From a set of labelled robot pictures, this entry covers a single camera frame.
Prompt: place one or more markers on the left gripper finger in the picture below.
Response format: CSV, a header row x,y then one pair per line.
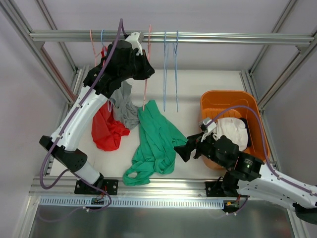
x,y
143,71
144,57

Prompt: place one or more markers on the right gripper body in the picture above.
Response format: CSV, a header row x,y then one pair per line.
x,y
198,147

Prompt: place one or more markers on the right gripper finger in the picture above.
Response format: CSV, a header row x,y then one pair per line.
x,y
193,139
184,152

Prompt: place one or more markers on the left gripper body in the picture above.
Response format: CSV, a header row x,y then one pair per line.
x,y
142,66

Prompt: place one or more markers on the blue hanger with white top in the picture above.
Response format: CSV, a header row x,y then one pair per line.
x,y
165,64

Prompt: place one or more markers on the green tank top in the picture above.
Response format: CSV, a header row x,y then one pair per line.
x,y
155,154

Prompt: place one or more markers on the white tank top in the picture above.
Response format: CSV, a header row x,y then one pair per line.
x,y
233,129

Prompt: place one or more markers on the blue hanger with black top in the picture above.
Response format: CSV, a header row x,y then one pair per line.
x,y
175,51

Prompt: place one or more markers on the black tank top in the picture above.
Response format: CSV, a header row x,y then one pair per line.
x,y
249,143

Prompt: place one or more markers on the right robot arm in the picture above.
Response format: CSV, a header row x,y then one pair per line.
x,y
248,175

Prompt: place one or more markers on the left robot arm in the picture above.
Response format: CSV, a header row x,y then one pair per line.
x,y
99,85

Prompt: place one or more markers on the pink hanger far left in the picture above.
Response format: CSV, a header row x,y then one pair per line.
x,y
93,47

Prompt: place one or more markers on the grey tank top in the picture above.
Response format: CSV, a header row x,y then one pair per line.
x,y
124,110

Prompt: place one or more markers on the blue hanger with grey top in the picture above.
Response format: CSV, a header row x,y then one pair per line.
x,y
104,48

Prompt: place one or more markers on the red tank top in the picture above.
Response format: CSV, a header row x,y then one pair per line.
x,y
106,131

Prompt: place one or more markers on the orange plastic basket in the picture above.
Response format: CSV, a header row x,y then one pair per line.
x,y
214,102

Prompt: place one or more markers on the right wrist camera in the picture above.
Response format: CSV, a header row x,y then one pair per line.
x,y
207,126

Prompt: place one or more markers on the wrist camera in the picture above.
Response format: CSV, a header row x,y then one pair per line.
x,y
207,126
135,39

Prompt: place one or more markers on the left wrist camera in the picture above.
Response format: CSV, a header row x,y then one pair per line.
x,y
135,39

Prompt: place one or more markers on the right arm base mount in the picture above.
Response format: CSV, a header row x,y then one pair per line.
x,y
213,189

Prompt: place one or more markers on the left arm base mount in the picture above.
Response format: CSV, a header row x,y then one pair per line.
x,y
108,185

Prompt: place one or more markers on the aluminium hanging rail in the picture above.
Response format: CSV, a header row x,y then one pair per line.
x,y
173,37

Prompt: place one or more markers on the slotted cable duct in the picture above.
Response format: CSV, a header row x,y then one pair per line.
x,y
132,202

